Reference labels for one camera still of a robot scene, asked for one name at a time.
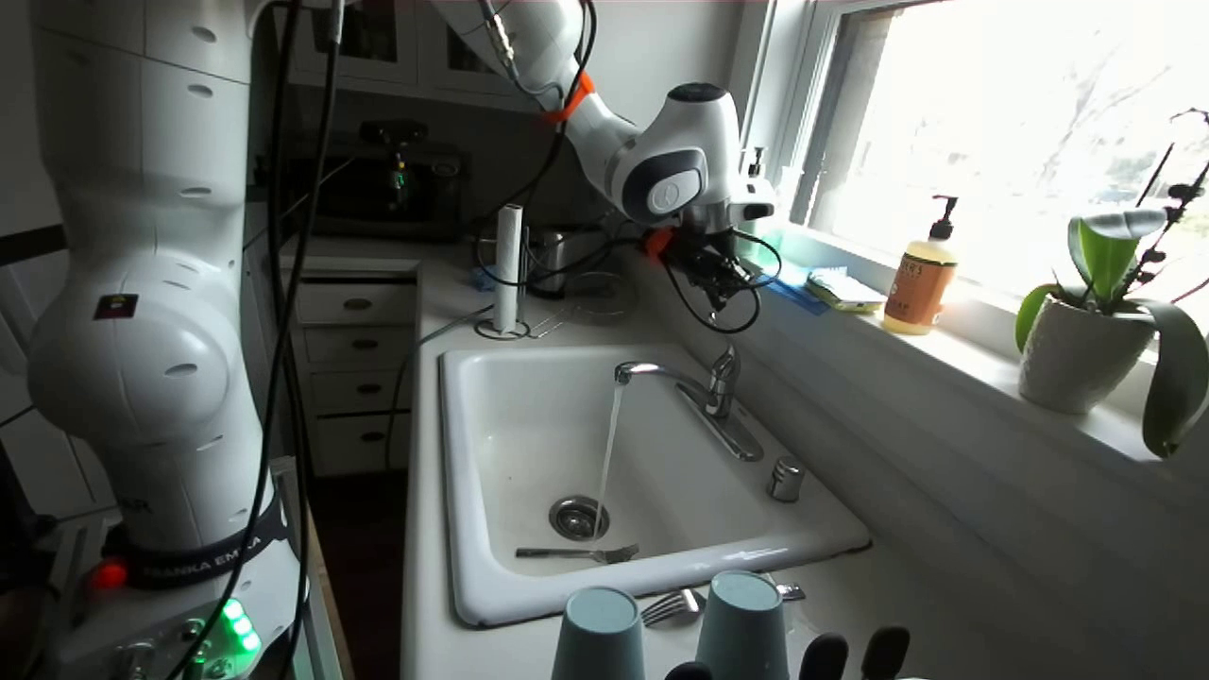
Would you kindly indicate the white plant pot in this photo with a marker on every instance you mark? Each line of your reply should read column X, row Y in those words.
column 1077, row 353

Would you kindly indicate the red button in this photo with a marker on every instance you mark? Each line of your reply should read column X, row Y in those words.
column 106, row 575

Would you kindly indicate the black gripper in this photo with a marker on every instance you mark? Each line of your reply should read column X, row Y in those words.
column 710, row 259

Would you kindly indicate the metal drain strainer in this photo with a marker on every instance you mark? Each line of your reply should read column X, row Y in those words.
column 579, row 517

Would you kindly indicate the yellow-green sponge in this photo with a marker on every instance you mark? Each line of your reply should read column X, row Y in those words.
column 845, row 288

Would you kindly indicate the white sink basin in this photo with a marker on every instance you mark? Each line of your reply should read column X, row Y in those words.
column 529, row 429

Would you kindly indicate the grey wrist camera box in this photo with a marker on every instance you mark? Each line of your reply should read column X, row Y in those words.
column 757, row 197

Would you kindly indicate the amber soap dispenser bottle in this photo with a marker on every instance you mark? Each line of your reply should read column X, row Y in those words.
column 918, row 284

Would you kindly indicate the window frame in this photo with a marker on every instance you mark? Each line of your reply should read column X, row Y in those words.
column 818, row 116

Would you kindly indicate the green orchid plant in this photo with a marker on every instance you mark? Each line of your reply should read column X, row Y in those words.
column 1107, row 251

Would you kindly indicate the silver fork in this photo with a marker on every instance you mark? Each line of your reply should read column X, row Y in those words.
column 672, row 609
column 572, row 554

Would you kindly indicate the white drawer cabinet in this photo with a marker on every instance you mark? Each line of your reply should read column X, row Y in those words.
column 360, row 390

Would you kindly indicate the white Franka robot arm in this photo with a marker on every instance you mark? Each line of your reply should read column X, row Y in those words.
column 136, row 316

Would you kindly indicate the chrome sink faucet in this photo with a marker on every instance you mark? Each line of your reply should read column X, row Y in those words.
column 720, row 402

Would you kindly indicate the grey-blue plastic cup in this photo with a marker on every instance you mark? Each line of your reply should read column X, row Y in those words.
column 743, row 629
column 599, row 638

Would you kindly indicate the chrome sink sprayer cap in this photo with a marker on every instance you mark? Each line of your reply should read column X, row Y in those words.
column 786, row 481

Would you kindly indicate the metal canister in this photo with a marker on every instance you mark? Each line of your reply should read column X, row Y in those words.
column 549, row 264

